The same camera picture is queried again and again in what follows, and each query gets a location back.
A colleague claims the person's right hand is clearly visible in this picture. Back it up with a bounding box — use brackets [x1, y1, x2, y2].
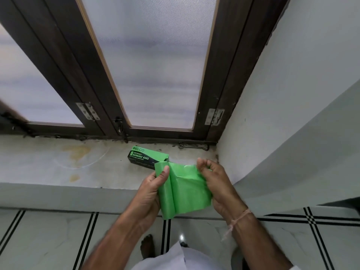
[196, 157, 250, 222]

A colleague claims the person's left hand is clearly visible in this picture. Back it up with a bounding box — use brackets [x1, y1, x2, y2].
[126, 165, 171, 223]

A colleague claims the green black garbage bag box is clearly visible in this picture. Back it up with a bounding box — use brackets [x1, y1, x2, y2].
[128, 145, 170, 170]

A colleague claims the person's right forearm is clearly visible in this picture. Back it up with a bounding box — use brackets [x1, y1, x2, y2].
[226, 209, 294, 270]

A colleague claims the person's left forearm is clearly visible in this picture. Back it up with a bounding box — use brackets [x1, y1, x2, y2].
[81, 213, 158, 270]

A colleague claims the person's left foot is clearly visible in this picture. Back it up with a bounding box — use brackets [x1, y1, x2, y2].
[140, 234, 156, 261]

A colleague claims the pale thread wristband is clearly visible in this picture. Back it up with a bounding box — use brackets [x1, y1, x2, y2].
[220, 208, 253, 242]

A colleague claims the silver window hinge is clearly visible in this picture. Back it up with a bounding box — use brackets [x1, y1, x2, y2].
[206, 108, 225, 126]
[75, 102, 101, 121]

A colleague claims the dark window latch bolt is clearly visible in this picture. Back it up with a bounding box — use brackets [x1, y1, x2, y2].
[112, 116, 126, 138]

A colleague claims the white stone window sill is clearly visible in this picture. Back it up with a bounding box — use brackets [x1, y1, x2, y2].
[0, 135, 220, 192]

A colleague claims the frosted glass window pane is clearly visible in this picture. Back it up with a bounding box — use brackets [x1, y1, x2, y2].
[0, 22, 85, 127]
[79, 0, 219, 130]

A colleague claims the dark wooden window frame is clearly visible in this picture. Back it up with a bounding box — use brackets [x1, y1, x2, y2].
[0, 0, 290, 144]

